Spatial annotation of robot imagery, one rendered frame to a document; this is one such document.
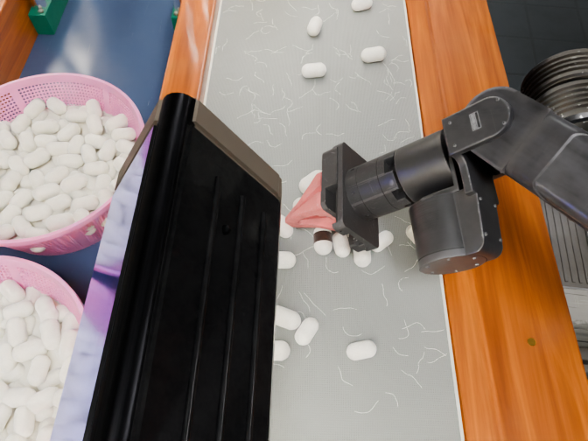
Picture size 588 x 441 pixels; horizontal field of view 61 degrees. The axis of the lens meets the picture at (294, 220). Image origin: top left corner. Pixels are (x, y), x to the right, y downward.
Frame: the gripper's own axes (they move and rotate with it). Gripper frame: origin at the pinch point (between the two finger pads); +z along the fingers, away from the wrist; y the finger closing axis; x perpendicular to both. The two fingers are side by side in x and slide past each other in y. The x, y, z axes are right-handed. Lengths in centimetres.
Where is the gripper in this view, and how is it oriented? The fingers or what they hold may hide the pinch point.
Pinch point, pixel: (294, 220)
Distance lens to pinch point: 57.3
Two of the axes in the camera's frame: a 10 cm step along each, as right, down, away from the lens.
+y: -0.5, 8.6, -5.0
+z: -7.6, 3.0, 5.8
